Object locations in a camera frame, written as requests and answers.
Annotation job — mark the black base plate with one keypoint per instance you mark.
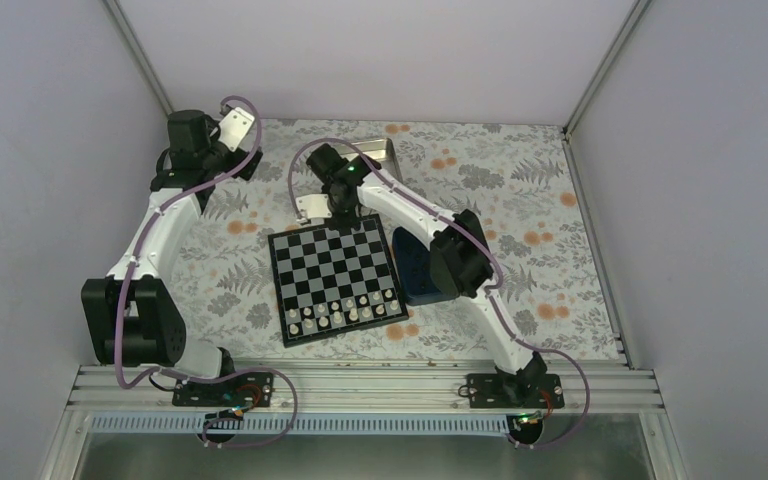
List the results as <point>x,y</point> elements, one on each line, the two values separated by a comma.
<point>485,391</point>
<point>242,392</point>

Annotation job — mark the black grey chess board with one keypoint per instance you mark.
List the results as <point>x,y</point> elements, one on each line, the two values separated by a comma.
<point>318,271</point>

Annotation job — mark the aluminium corner post left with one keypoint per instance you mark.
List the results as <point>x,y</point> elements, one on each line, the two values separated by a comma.
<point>133,45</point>

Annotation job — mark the white slotted cable duct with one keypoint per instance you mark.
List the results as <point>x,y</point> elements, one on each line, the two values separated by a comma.
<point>304,423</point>

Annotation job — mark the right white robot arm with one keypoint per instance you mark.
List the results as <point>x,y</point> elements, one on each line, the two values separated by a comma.
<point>461,264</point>

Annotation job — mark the aluminium front rail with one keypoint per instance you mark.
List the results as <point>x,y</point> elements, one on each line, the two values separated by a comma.
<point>388,387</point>

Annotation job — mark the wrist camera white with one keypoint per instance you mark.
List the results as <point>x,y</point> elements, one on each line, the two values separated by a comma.
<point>313,208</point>
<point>234,127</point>

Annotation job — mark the aluminium corner post right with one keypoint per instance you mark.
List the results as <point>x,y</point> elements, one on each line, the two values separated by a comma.
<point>628,27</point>

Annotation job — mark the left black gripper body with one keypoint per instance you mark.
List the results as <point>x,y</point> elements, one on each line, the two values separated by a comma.
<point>212,161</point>

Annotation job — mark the floral table mat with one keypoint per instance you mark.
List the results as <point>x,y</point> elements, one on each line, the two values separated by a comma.
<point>514,177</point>

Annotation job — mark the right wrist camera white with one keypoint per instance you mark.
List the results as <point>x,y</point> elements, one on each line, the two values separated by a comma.
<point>313,208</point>

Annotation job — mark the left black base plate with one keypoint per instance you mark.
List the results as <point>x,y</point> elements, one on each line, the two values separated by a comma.
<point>242,392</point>

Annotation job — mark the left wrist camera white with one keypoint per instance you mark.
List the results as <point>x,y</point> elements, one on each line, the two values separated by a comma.
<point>234,127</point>

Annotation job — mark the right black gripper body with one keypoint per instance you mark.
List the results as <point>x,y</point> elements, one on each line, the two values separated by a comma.
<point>349,220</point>

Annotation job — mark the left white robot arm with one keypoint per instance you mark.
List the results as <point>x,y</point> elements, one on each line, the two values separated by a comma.
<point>132,319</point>

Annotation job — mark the dark blue piece box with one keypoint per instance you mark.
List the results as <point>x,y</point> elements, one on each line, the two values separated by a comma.
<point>412,261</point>

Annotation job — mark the aluminium corner post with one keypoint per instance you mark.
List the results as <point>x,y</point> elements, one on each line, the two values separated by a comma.
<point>628,27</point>
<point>133,45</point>

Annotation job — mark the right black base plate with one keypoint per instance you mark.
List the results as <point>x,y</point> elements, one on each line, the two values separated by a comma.
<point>485,391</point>

